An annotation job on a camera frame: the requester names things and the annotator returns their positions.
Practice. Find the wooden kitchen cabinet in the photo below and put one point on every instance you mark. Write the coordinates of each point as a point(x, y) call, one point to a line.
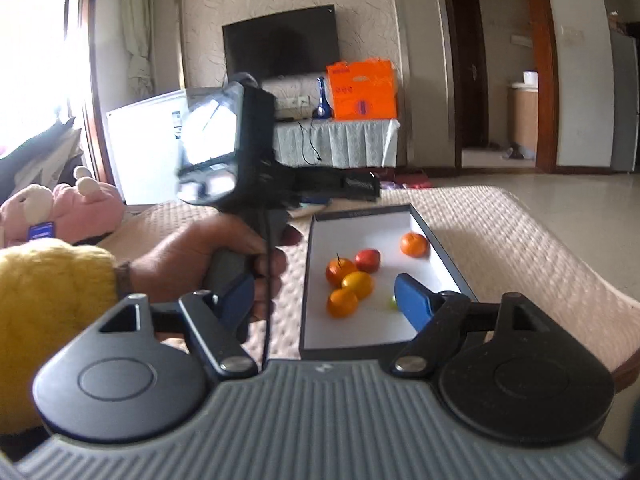
point(522, 117)

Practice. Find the white container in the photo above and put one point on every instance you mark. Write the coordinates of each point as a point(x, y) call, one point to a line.
point(530, 78)

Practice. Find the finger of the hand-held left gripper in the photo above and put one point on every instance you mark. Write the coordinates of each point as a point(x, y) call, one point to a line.
point(362, 186)

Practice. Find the round orange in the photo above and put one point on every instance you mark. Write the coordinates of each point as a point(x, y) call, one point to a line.
point(342, 305)

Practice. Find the grey box with white inside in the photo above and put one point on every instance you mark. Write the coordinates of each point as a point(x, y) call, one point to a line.
point(370, 330)

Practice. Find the pale curtain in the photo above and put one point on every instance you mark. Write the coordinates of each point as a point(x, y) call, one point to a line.
point(137, 25)

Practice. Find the dark wristband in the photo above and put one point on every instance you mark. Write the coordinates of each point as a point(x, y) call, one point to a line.
point(123, 280)

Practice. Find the dark door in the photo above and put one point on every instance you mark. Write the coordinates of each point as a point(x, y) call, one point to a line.
point(467, 65)

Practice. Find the person's left hand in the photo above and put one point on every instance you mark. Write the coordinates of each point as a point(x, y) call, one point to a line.
point(190, 255)

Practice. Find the small red apple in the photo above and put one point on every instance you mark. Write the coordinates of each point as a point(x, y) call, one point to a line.
point(368, 260)

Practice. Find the stemmed orange tangerine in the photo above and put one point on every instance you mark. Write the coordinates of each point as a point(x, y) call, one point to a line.
point(337, 271)
point(414, 244)

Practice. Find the white pleated cabinet cover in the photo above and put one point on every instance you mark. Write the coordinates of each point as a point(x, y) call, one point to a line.
point(350, 142)

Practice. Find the green plum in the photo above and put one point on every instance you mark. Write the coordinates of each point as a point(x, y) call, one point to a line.
point(393, 302)

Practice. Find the blue glass bottle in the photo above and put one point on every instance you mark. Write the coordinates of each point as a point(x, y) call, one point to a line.
point(322, 102)

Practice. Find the white chest freezer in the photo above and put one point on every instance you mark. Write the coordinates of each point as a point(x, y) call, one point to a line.
point(145, 150)

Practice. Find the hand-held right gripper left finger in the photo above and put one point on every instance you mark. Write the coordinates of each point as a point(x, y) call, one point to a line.
point(240, 305)

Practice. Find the orange gift bag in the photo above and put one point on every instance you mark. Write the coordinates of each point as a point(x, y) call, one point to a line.
point(362, 90)

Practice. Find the bright window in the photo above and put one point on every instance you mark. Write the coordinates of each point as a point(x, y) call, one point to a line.
point(35, 50)

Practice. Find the dark floor slipper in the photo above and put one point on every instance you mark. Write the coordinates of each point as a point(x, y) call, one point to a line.
point(514, 151)

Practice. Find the smartphone with lit screen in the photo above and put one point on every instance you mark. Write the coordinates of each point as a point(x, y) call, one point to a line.
point(41, 230)

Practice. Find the black television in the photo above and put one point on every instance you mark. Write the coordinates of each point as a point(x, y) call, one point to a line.
point(280, 42)

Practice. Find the grey refrigerator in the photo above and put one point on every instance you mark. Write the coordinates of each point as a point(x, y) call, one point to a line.
point(625, 100)

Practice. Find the yellowish orange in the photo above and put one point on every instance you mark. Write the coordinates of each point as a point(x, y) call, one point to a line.
point(359, 284)

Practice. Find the pink plush toy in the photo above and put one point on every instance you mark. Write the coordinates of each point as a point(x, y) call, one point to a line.
point(85, 205)

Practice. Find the dark grey cushion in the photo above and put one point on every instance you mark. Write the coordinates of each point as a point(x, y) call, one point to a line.
point(35, 155)

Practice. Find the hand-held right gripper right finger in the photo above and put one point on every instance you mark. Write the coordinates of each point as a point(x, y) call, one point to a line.
point(412, 305)

